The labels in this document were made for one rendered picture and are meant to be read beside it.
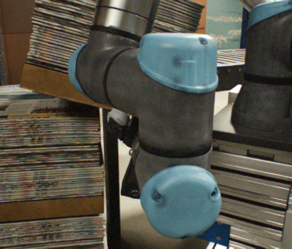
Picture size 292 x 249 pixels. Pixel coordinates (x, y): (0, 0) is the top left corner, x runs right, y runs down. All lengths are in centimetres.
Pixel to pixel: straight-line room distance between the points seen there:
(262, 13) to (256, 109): 17
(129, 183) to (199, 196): 23
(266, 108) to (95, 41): 37
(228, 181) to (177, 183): 43
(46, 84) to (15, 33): 379
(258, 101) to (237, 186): 18
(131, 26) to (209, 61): 13
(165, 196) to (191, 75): 11
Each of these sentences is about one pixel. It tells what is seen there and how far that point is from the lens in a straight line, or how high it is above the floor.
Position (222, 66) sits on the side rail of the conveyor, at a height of 80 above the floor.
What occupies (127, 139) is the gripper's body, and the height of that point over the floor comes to 84.
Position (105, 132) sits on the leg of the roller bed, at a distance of 139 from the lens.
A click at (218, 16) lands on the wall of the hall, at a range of 573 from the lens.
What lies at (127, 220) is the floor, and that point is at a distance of 184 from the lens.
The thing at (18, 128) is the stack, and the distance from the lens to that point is 71.
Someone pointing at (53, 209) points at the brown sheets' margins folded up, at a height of 63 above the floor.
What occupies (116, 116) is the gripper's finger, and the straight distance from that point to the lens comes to 59.
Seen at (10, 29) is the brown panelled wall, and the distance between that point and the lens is 439.
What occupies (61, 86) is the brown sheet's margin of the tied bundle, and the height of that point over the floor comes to 90.
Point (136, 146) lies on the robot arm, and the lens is 43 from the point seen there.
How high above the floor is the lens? 103
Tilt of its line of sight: 18 degrees down
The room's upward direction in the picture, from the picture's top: straight up
